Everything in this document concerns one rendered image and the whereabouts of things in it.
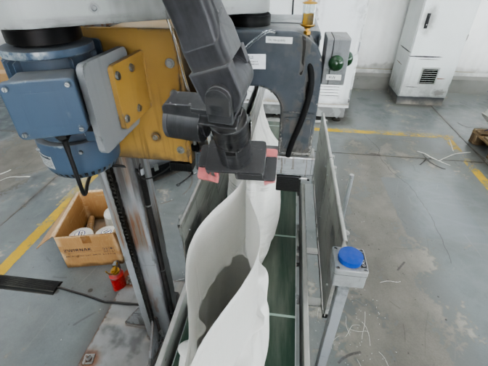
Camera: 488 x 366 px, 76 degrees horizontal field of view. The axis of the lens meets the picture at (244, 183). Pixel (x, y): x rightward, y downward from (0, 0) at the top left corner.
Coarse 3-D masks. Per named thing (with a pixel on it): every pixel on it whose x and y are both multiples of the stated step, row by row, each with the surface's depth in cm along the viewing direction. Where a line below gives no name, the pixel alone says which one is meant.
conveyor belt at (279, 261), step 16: (272, 128) 251; (288, 192) 179; (288, 208) 167; (288, 224) 157; (272, 240) 148; (288, 240) 148; (272, 256) 140; (288, 256) 140; (272, 272) 132; (288, 272) 132; (272, 288) 126; (288, 288) 126; (272, 304) 120; (288, 304) 120; (272, 320) 114; (288, 320) 114; (272, 336) 110; (288, 336) 110; (272, 352) 105; (288, 352) 105
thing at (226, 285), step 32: (224, 224) 71; (256, 224) 64; (192, 256) 60; (224, 256) 77; (256, 256) 68; (192, 288) 61; (224, 288) 96; (256, 288) 61; (192, 320) 58; (224, 320) 48; (256, 320) 66; (192, 352) 47; (224, 352) 52; (256, 352) 64
